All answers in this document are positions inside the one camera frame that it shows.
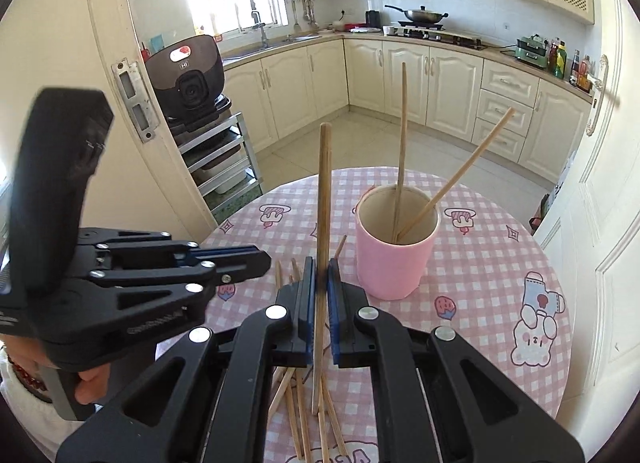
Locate sink faucet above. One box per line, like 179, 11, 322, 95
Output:
250, 10, 271, 49

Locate metal storage rack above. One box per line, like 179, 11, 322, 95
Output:
170, 112, 266, 224

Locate black rice cooker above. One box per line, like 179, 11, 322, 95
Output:
144, 33, 233, 120

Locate cream base cabinets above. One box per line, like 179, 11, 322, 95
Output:
220, 38, 593, 184

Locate ornate door handle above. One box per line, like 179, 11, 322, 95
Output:
585, 54, 623, 136

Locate pink checkered tablecloth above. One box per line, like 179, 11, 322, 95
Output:
115, 166, 572, 463

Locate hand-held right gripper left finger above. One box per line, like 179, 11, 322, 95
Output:
55, 257, 317, 463

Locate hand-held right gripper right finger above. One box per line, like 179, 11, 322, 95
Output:
326, 263, 586, 463

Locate bunch of chopsticks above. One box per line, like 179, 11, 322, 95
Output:
267, 235, 351, 463

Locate person's left forearm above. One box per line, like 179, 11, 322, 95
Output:
0, 338, 101, 461

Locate red bead bracelet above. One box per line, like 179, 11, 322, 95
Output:
5, 350, 51, 401

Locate person's left hand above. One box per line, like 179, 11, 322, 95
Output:
74, 360, 123, 406

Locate pink cup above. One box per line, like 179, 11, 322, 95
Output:
355, 184, 441, 301

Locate wooden chopstick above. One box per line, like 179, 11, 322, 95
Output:
394, 62, 408, 241
397, 107, 516, 243
311, 123, 333, 416

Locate gas stove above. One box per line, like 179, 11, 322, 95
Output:
397, 26, 488, 49

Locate black wok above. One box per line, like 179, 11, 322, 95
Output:
384, 4, 449, 26

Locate row of condiment bottles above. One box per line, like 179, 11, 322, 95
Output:
547, 37, 596, 89

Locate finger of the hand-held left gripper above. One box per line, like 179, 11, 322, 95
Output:
87, 249, 272, 329
77, 228, 262, 265

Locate green countertop appliance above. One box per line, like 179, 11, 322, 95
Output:
515, 34, 551, 64

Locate cream door with lock plate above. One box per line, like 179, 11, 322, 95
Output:
85, 0, 216, 244

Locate white panelled door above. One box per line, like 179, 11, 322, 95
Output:
530, 0, 640, 444

